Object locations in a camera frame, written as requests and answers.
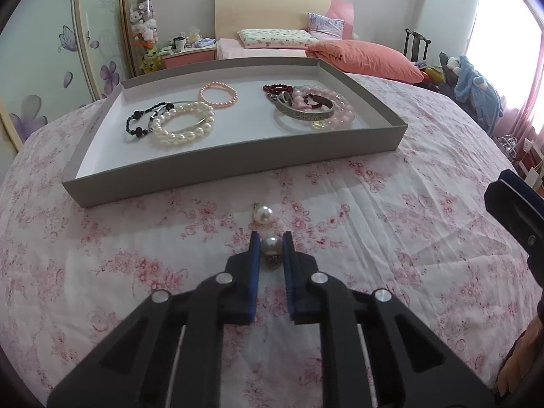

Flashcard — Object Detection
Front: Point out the pearl earring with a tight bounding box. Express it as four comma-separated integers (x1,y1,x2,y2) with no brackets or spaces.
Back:
253,203,274,225
261,236,282,270

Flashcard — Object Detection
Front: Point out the pink bead bracelet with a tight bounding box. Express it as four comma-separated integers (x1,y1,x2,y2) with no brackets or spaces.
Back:
290,84,356,131

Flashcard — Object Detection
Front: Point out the black bead bracelet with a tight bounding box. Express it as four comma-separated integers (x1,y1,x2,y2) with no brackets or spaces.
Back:
123,101,176,139

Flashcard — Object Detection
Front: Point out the white pearl bracelet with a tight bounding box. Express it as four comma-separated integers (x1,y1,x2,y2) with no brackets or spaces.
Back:
150,100,217,149

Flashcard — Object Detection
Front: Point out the dark red bead bracelet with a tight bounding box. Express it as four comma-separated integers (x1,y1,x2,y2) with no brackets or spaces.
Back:
262,83,337,112

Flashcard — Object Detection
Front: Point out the silver cuff bangle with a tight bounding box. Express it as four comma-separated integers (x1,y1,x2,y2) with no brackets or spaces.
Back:
275,91,335,122

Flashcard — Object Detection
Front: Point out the small pink pearl bracelet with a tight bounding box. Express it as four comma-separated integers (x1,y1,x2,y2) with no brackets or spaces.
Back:
198,81,239,109

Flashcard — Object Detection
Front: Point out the right hand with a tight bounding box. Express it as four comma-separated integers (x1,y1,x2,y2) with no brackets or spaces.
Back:
497,317,543,396

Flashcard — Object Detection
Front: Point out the pink curtain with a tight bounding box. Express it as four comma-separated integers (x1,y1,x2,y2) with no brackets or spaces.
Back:
466,0,543,142

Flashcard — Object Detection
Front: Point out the floral bedspread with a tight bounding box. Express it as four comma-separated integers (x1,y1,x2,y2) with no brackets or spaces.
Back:
1,76,539,400

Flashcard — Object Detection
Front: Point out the blue plush robe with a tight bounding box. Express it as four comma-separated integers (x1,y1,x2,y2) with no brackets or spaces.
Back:
454,55,504,135

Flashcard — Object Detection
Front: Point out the dark wooden chair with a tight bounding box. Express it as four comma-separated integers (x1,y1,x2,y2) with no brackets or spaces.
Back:
403,29,431,64

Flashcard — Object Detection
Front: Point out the folded salmon quilt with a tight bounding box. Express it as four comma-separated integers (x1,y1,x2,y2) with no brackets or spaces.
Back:
305,40,424,85

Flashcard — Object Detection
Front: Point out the grey cardboard tray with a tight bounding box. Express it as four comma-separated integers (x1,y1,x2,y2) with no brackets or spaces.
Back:
62,57,408,207

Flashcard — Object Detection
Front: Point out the purple patterned pillow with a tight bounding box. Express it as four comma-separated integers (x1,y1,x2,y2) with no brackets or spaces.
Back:
307,12,345,40

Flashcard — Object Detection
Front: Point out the pink nightstand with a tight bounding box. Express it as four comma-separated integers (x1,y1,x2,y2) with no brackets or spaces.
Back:
162,45,217,68

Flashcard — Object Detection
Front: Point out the white mug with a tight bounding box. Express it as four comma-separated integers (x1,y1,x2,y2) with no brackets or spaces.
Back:
173,37,186,52

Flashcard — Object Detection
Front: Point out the pink bed sheet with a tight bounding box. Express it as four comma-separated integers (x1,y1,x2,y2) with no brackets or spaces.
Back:
216,39,306,60

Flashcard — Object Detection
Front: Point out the floral pillow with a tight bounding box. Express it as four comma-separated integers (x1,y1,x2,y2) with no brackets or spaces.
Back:
238,29,318,50

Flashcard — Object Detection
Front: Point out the sliding wardrobe with flowers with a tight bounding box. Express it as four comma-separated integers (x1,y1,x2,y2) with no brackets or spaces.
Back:
0,0,133,154

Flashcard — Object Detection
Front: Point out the plush toy display tube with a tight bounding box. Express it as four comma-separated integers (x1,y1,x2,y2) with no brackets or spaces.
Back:
126,0,162,75

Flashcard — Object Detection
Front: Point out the beige pink headboard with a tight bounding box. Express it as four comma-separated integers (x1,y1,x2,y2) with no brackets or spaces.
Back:
214,0,354,39

